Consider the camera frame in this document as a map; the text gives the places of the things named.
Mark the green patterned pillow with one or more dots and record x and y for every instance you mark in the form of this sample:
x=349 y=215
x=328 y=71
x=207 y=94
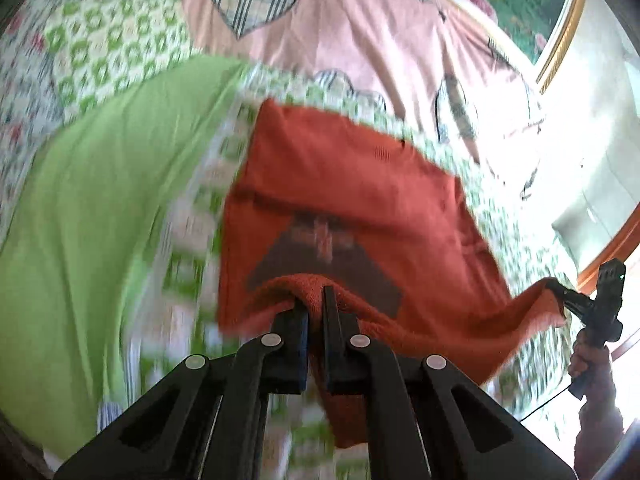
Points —
x=102 y=47

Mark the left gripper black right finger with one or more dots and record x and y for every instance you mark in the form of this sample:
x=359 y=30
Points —
x=425 y=419

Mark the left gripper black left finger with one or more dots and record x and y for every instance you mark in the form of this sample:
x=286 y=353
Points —
x=206 y=419

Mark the pink heart duvet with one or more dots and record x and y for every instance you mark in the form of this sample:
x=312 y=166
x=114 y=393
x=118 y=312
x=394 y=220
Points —
x=423 y=61

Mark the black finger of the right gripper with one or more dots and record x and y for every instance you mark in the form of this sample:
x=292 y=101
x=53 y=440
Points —
x=562 y=292

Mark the green patterned quilt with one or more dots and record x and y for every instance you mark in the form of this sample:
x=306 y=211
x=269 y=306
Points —
x=109 y=271

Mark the person's right hand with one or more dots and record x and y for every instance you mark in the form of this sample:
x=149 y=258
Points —
x=592 y=365

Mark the rust orange knit sweater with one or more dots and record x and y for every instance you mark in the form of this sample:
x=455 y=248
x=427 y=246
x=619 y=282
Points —
x=323 y=202

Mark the floral bed sheet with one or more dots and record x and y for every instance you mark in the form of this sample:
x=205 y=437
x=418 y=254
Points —
x=30 y=111

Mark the wooden bed frame edge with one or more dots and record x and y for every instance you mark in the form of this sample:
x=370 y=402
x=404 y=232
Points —
x=622 y=245

